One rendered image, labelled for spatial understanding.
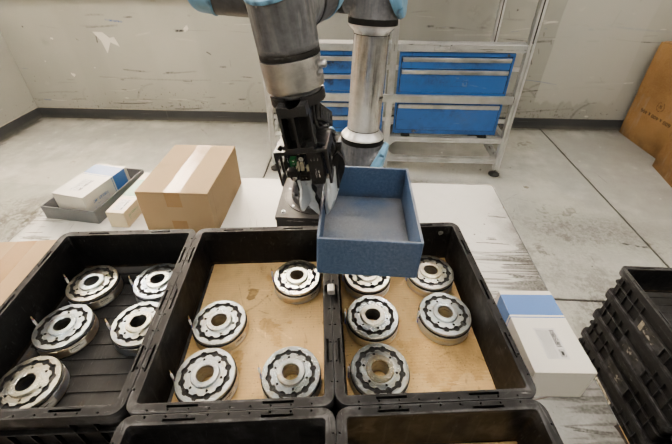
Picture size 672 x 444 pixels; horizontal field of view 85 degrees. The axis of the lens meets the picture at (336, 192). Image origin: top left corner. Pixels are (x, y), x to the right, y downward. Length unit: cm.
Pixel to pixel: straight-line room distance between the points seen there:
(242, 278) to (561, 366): 68
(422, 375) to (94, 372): 59
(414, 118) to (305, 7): 226
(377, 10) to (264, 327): 70
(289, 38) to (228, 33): 308
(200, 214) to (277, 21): 85
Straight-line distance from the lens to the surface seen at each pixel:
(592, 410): 100
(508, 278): 115
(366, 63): 91
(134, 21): 382
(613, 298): 158
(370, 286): 82
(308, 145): 48
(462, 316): 81
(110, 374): 85
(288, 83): 45
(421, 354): 78
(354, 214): 66
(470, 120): 275
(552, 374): 90
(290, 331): 79
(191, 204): 118
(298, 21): 44
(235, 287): 88
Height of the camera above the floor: 148
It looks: 35 degrees down
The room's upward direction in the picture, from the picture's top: straight up
